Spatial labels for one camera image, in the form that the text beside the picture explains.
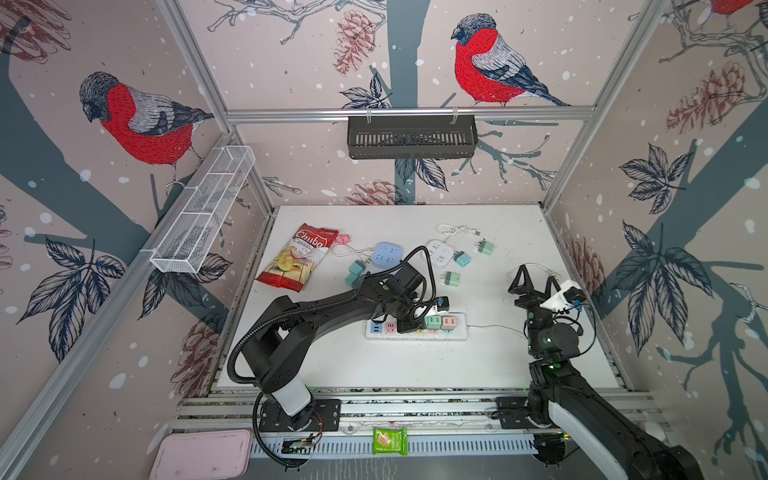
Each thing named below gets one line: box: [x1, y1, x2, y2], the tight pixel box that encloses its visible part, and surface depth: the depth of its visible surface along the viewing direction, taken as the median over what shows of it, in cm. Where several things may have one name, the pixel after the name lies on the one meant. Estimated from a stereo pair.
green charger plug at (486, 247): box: [478, 240, 495, 255], surface depth 109 cm
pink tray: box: [149, 429, 253, 480], surface depth 68 cm
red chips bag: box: [256, 223, 339, 293], surface depth 102 cm
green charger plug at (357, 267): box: [348, 260, 366, 275], surface depth 103 cm
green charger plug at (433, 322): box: [425, 316, 442, 330], surface depth 84 cm
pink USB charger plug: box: [441, 316, 457, 330], surface depth 84 cm
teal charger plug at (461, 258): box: [453, 250, 471, 268], surface depth 105 cm
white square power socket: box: [426, 239, 454, 266], surface depth 106 cm
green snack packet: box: [372, 427, 408, 456], surface depth 71 cm
